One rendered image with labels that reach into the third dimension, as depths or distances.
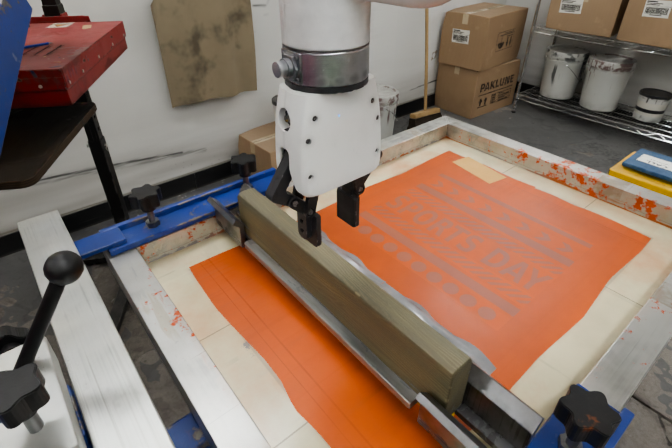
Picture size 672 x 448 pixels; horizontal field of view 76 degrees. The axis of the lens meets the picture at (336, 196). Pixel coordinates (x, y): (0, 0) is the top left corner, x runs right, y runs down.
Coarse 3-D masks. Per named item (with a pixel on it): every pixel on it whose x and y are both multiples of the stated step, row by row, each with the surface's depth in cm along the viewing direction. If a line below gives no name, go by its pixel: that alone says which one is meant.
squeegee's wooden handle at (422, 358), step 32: (256, 192) 62; (256, 224) 60; (288, 224) 55; (288, 256) 55; (320, 256) 50; (320, 288) 51; (352, 288) 46; (352, 320) 47; (384, 320) 42; (416, 320) 42; (384, 352) 44; (416, 352) 40; (448, 352) 39; (416, 384) 42; (448, 384) 38
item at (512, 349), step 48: (528, 192) 81; (624, 240) 69; (432, 288) 60; (576, 288) 60; (480, 336) 53; (528, 336) 53; (288, 384) 48; (336, 384) 48; (336, 432) 43; (384, 432) 43
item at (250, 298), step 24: (432, 168) 89; (456, 168) 89; (384, 192) 81; (504, 192) 81; (336, 216) 75; (336, 240) 69; (360, 240) 69; (216, 264) 64; (240, 264) 64; (384, 264) 64; (216, 288) 60; (240, 288) 60; (264, 288) 60; (240, 312) 56; (264, 312) 56; (288, 312) 56; (264, 336) 53; (288, 336) 53
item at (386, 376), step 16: (256, 256) 60; (272, 272) 58; (288, 288) 55; (304, 304) 53; (320, 304) 52; (320, 320) 51; (336, 320) 50; (336, 336) 49; (352, 336) 48; (352, 352) 47; (368, 352) 46; (368, 368) 46; (384, 368) 45; (384, 384) 44; (400, 384) 43; (400, 400) 43; (416, 400) 42
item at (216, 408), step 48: (384, 144) 91; (480, 144) 95; (624, 192) 76; (192, 240) 68; (144, 288) 55; (192, 336) 49; (624, 336) 49; (192, 384) 44; (624, 384) 44; (240, 432) 40
